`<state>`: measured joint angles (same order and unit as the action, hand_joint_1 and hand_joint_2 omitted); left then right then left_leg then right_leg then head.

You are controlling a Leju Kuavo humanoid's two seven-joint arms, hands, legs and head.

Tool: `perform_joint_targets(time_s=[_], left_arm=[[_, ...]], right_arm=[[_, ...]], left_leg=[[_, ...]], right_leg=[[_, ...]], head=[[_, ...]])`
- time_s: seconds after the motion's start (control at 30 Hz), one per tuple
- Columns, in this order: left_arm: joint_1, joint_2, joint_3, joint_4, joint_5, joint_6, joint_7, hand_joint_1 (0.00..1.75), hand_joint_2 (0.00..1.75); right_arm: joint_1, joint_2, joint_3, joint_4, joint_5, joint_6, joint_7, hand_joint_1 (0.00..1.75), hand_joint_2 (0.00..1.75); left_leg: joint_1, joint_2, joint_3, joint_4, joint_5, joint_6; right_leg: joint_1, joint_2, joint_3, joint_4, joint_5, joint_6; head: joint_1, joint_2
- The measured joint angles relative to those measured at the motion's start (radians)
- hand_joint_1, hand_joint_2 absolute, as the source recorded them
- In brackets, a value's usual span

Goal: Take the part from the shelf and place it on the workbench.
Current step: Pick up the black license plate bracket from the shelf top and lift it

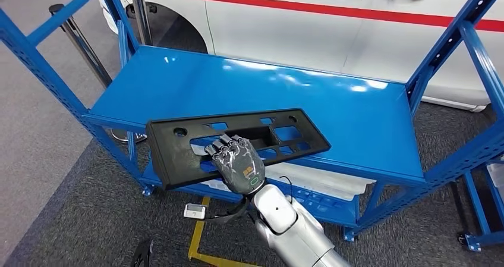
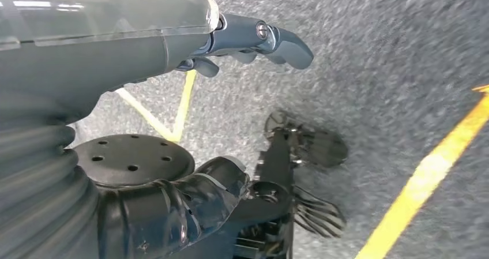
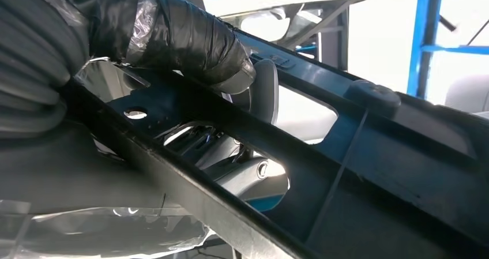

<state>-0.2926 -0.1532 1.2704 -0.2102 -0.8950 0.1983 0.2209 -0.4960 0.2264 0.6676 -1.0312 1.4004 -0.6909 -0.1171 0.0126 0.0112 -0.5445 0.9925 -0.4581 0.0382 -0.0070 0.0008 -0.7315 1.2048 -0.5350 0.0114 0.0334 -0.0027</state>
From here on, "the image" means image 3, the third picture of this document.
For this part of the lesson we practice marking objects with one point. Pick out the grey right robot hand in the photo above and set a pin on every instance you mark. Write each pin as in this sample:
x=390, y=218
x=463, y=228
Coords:
x=191, y=39

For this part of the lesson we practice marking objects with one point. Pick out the blue metal shelf rack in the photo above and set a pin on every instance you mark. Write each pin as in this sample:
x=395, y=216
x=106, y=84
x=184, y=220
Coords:
x=418, y=39

